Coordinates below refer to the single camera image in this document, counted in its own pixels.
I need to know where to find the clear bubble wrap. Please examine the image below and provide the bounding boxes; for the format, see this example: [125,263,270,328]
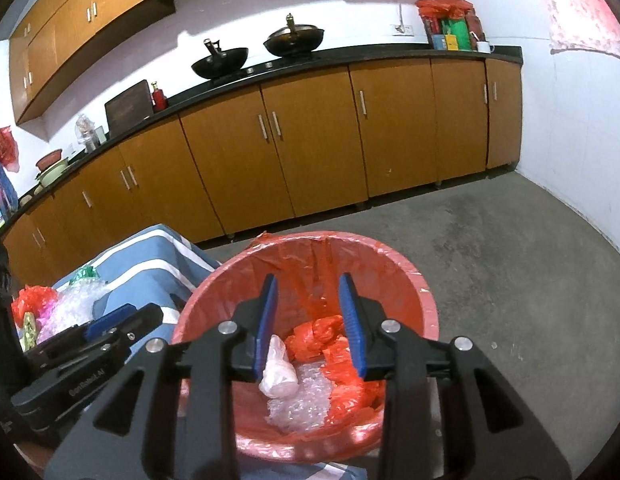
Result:
[37,278,108,344]

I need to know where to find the green paw print bag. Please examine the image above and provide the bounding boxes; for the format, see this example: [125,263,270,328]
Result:
[22,312,38,351]

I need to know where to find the small clear plastic bag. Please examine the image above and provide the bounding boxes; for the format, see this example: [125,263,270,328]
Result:
[259,335,299,400]

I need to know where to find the small green plastic wrapper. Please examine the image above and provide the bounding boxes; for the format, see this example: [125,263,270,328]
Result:
[69,266,101,285]

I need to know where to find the red plastic trash basket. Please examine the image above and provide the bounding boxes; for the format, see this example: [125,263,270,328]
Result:
[172,231,439,463]

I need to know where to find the blue white striped tablecloth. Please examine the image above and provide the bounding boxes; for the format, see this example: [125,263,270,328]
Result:
[54,224,220,352]

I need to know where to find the green basin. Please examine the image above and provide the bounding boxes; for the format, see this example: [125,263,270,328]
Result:
[37,158,69,188]

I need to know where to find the pink blue curtain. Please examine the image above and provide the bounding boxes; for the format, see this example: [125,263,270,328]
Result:
[0,164,18,221]

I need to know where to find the lower wooden cabinets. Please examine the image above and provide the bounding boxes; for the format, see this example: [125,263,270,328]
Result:
[3,58,523,285]

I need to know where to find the wooden cabinets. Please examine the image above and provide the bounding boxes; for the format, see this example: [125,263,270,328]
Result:
[10,0,176,125]
[3,58,523,285]

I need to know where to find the red basin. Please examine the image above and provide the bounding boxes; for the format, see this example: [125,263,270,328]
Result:
[36,148,63,172]

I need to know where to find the clear jar with bag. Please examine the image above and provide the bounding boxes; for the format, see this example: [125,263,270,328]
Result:
[75,114,107,153]

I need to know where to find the hanging red plastic bag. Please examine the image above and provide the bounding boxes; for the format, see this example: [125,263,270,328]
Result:
[0,127,19,172]

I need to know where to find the dark cutting board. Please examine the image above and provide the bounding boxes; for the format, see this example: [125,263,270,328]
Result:
[105,79,154,136]

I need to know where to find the red bottle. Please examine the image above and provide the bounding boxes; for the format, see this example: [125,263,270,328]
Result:
[150,81,168,113]

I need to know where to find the black wok left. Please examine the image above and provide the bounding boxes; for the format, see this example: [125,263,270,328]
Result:
[191,38,248,80]

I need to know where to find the black wok with lid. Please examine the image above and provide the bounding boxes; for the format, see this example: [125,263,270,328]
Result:
[263,13,324,58]

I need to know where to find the white mug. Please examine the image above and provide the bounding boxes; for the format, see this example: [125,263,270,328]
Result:
[476,41,494,54]

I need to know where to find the red bag of groceries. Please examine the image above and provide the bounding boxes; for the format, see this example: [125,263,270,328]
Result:
[415,0,486,51]

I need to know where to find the upper wooden cabinets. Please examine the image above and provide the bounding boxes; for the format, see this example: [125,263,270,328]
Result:
[10,0,176,125]

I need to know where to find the pink floral window curtain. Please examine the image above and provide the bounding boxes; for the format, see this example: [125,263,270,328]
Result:
[545,0,620,59]

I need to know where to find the wall socket with cable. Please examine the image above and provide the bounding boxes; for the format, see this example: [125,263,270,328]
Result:
[394,0,414,37]

